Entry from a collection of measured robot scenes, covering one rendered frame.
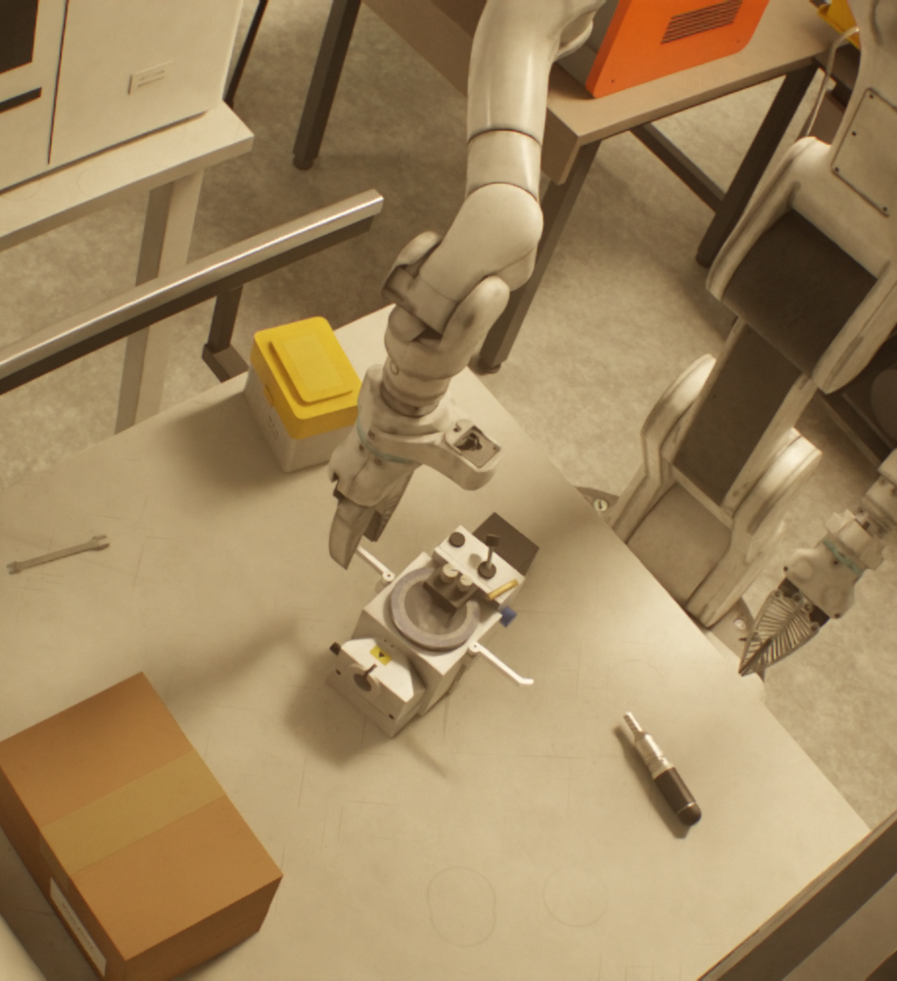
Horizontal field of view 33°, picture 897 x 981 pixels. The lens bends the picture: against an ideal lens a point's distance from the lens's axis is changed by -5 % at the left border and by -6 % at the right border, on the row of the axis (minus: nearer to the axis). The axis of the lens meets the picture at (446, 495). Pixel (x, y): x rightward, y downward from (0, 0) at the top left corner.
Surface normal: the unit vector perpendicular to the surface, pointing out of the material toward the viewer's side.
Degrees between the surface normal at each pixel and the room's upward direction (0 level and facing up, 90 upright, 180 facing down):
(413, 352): 90
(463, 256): 31
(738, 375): 96
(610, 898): 0
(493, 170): 26
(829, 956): 0
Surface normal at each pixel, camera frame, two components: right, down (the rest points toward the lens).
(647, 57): 0.62, 0.72
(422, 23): -0.75, 0.41
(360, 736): 0.24, -0.56
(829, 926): -0.39, -0.91
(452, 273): -0.12, -0.14
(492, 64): -0.40, -0.30
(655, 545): -0.58, 0.22
